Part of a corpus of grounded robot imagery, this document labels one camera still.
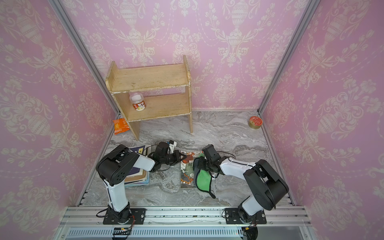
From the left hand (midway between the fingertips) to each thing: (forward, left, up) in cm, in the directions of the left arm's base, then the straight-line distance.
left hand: (187, 158), depth 93 cm
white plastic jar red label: (+24, +30, +26) cm, 46 cm away
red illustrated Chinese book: (-9, 0, 0) cm, 9 cm away
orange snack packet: (+23, +49, +2) cm, 55 cm away
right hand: (-5, -7, -1) cm, 8 cm away
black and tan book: (-14, +25, +2) cm, 29 cm away
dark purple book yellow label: (+2, +29, +5) cm, 30 cm away
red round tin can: (+28, -49, +3) cm, 56 cm away
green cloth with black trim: (-13, -9, +1) cm, 16 cm away
